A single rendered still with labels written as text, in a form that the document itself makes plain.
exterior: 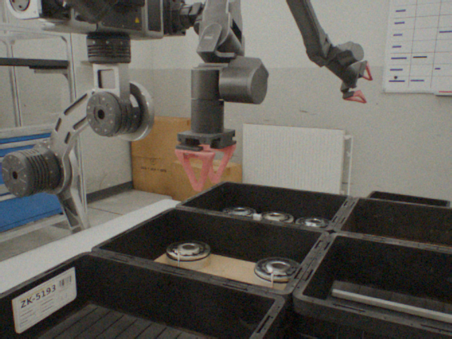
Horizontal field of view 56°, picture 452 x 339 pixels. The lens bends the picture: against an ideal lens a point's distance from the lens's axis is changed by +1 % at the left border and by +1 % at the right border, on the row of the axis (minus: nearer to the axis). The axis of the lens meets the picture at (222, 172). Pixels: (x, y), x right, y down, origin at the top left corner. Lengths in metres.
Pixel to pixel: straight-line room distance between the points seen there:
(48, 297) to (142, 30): 0.93
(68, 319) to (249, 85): 0.52
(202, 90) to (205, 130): 0.06
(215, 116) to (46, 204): 2.44
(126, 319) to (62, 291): 0.12
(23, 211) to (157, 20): 1.81
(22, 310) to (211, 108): 0.44
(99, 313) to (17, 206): 2.15
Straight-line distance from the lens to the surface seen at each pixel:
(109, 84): 1.41
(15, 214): 2.94
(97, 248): 0.85
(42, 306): 0.79
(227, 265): 0.98
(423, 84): 3.80
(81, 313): 0.85
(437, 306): 0.93
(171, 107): 4.85
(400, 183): 3.93
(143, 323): 0.80
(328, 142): 3.89
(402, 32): 3.84
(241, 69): 0.67
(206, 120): 0.70
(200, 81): 0.69
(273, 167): 4.13
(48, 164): 1.75
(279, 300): 0.65
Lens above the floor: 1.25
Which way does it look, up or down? 13 degrees down
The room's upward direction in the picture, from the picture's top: straight up
